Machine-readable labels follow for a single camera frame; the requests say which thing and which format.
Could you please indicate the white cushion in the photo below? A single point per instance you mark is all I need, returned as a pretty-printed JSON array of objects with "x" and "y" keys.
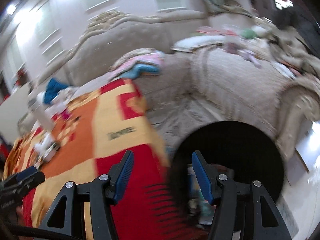
[{"x": 188, "y": 45}]

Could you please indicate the pink blue folded blankets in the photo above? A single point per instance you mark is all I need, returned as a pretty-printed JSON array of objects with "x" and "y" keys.
[{"x": 142, "y": 61}]

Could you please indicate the green plush toy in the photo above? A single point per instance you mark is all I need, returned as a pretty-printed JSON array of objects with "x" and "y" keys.
[{"x": 248, "y": 33}]

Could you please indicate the red orange patterned blanket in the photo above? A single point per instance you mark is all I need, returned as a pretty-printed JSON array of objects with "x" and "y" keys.
[{"x": 104, "y": 124}]

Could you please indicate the crumpled white tissue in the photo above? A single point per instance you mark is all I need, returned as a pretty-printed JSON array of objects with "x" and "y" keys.
[{"x": 42, "y": 146}]

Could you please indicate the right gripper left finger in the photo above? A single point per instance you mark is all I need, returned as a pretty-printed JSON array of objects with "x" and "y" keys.
[{"x": 65, "y": 219}]

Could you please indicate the beige thermos bottle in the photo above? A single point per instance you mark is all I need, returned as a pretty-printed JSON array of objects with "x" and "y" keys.
[{"x": 37, "y": 108}]

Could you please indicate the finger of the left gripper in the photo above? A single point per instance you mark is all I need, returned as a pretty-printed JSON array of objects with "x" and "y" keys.
[
  {"x": 23, "y": 187},
  {"x": 16, "y": 178}
]

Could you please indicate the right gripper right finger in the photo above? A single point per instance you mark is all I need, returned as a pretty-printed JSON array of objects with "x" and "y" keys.
[{"x": 249, "y": 204}]

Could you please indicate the beige tufted sofa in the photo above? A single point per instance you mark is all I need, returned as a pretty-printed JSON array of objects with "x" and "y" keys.
[{"x": 262, "y": 96}]

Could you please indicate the blue jacket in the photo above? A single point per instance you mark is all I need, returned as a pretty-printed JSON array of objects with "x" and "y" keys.
[{"x": 52, "y": 90}]

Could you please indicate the black trash bin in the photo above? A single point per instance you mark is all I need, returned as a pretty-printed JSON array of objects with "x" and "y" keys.
[{"x": 236, "y": 148}]

